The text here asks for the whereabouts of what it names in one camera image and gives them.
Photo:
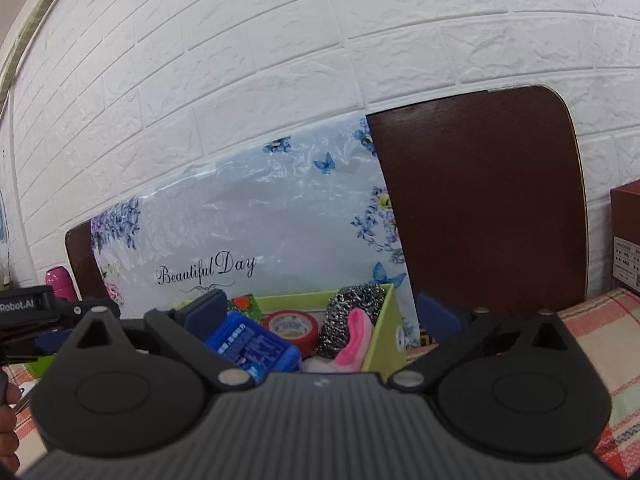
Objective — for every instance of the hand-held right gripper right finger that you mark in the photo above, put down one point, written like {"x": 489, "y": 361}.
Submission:
{"x": 435, "y": 320}

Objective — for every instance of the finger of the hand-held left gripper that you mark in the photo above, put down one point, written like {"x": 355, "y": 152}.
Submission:
{"x": 70, "y": 310}
{"x": 47, "y": 344}

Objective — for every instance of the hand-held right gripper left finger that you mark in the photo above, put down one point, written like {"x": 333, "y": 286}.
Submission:
{"x": 205, "y": 310}

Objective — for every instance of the green patterned packet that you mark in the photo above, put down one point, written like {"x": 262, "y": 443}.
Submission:
{"x": 245, "y": 306}

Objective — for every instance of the blue plastic box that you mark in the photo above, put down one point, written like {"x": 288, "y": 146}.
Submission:
{"x": 255, "y": 347}

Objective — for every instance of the steel wool scrubber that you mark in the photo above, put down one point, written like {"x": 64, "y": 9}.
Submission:
{"x": 345, "y": 305}

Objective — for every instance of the red tape roll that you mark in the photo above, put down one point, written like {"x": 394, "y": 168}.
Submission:
{"x": 307, "y": 335}

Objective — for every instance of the person's left hand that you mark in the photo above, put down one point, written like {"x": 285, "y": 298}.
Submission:
{"x": 6, "y": 435}

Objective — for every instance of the pink thermos bottle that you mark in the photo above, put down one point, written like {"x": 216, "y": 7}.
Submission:
{"x": 59, "y": 282}

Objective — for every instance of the floral printed plastic bag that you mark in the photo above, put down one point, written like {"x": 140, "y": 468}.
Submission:
{"x": 280, "y": 220}

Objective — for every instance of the brown wooden headboard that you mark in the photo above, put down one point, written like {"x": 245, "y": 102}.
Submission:
{"x": 480, "y": 195}

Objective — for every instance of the plaid blanket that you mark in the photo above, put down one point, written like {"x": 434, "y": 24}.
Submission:
{"x": 610, "y": 350}

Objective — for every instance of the brown cardboard box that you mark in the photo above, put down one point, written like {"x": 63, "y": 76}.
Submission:
{"x": 625, "y": 220}

